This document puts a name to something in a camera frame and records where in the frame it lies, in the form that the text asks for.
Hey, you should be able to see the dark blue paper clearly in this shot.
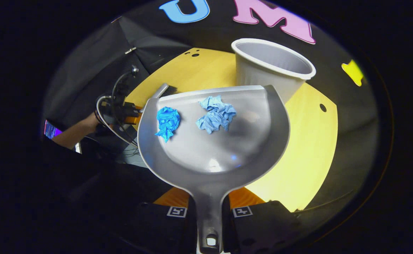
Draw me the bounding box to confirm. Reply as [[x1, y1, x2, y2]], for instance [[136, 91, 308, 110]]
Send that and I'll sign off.
[[155, 107, 181, 143]]

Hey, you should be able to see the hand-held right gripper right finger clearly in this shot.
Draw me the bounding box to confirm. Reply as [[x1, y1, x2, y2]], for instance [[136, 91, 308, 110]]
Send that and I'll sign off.
[[222, 187, 300, 254]]

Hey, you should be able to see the black backdrop cloth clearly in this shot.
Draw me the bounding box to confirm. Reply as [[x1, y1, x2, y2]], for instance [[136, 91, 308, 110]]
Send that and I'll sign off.
[[41, 0, 380, 230]]

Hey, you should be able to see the light blue paper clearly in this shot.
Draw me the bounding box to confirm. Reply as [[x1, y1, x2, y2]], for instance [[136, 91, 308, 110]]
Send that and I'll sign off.
[[196, 95, 236, 134]]

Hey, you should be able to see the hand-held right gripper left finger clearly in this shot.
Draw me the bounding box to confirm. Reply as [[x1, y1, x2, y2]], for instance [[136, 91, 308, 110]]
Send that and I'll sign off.
[[136, 187, 197, 254]]

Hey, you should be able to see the grey dustpan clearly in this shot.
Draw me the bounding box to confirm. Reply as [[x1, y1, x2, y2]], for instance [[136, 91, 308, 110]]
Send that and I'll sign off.
[[137, 85, 291, 254]]

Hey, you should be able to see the small grey broom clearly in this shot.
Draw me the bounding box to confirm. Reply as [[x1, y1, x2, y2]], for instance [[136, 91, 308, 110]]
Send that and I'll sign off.
[[151, 83, 179, 99]]

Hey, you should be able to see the white ribbed garbage bin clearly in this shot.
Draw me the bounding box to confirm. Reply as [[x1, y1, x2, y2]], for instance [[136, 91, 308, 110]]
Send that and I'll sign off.
[[231, 38, 316, 104]]

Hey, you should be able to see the wooden desktop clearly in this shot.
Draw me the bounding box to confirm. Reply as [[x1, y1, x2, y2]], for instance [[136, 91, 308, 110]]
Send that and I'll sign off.
[[124, 48, 338, 212]]

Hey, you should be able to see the grey cable with plug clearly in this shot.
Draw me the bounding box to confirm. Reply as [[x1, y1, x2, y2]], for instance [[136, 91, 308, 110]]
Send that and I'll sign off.
[[112, 65, 139, 99]]

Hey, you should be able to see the lit screen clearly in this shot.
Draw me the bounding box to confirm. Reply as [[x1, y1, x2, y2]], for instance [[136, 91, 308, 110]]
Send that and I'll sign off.
[[44, 120, 62, 139]]

